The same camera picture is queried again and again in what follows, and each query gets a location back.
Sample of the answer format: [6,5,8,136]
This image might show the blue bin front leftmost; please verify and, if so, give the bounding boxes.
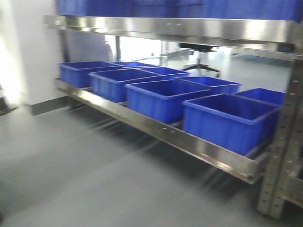
[59,61,122,88]

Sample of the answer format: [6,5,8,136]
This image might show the blue bin front right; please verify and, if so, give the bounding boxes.
[183,94,279,155]

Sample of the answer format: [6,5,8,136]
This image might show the blue bin back right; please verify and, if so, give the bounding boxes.
[234,88,285,105]

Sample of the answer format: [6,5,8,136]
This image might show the blue bin back leftmost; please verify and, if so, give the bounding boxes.
[114,61,158,69]

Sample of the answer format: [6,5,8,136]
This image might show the stainless steel shelf rack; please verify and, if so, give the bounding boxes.
[44,15,303,218]

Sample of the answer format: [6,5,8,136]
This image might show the blue bin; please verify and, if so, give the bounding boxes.
[89,69,159,103]
[114,61,158,69]
[174,76,242,95]
[125,80,211,124]
[234,88,285,105]
[139,67,189,79]
[183,94,279,155]
[59,61,122,88]

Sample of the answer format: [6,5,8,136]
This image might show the black swivel chair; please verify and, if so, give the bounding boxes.
[179,43,221,78]

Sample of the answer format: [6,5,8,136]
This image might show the blue crates on upper shelf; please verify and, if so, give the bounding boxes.
[55,0,303,23]

